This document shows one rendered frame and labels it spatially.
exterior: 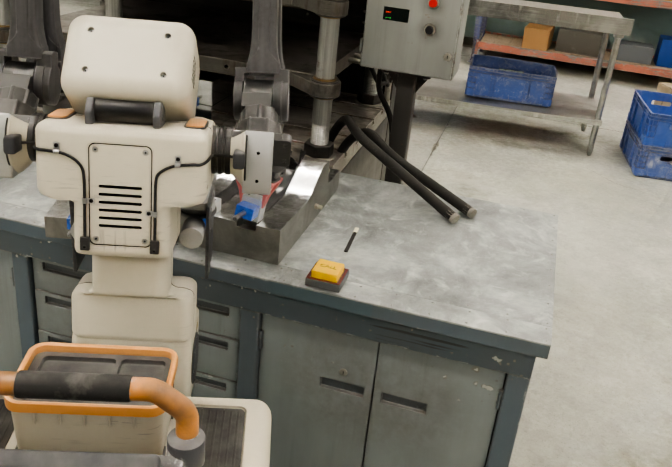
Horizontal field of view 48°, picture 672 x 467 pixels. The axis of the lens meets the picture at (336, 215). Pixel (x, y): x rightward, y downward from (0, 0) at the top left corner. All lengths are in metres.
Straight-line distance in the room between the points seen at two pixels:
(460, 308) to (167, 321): 0.63
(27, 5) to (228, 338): 0.90
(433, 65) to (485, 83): 3.04
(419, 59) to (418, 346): 1.02
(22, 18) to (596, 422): 2.19
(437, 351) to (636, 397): 1.41
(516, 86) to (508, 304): 3.79
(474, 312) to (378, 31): 1.07
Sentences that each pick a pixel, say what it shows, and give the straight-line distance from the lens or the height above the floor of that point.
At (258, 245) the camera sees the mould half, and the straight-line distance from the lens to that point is 1.75.
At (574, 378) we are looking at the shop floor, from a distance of 3.01.
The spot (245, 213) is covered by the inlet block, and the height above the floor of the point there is 0.93.
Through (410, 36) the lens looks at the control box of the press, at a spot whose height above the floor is 1.19.
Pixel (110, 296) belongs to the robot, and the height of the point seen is 0.90.
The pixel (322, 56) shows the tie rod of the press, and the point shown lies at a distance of 2.34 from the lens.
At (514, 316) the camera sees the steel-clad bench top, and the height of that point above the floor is 0.80.
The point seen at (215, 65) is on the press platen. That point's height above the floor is 1.01.
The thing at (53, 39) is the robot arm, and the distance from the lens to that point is 1.59.
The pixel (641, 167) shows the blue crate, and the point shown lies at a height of 0.07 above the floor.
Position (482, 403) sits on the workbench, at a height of 0.57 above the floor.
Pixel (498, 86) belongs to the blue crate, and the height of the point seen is 0.35.
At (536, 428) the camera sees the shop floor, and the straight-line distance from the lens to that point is 2.71.
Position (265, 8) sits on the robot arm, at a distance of 1.44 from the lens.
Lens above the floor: 1.65
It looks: 25 degrees down
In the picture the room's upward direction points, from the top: 6 degrees clockwise
